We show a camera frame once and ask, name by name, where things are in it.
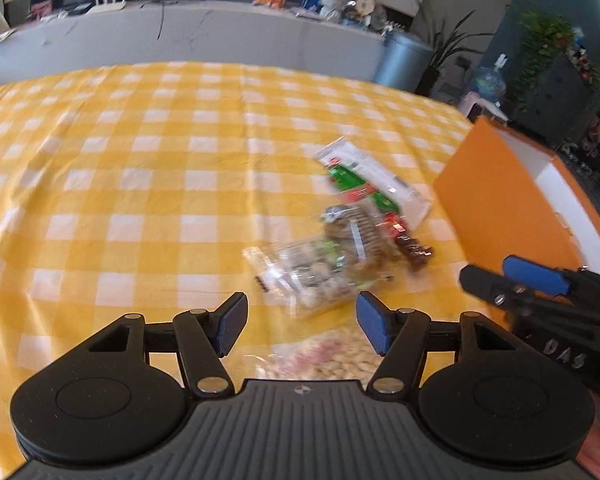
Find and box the white snack packet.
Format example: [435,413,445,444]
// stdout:
[314,138,431,229]

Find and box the orange cardboard box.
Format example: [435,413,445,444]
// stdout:
[434,118,600,274]

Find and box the grey blue trash bin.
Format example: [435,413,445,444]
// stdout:
[373,29,434,92]

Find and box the clear mixed snack bag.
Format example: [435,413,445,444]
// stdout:
[242,198,400,318]

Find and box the yellow checkered tablecloth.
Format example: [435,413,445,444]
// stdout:
[0,60,491,480]

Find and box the dark grey drawer cabinet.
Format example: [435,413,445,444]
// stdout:
[510,55,594,150]

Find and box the green sausage stick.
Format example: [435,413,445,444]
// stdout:
[327,164,401,214]

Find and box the blue water jug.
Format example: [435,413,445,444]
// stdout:
[468,53,508,106]

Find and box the clear peanut bag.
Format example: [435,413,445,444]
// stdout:
[254,325,382,386]

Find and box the hanging ivy plant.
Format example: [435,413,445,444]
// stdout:
[512,11,574,110]

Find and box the right hand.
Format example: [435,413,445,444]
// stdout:
[576,418,600,480]

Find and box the pink small heater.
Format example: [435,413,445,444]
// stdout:
[457,91,508,125]

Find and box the tall green potted plant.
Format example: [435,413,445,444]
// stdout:
[413,0,492,98]

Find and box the white tv cabinet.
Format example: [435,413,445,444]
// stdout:
[0,1,384,86]

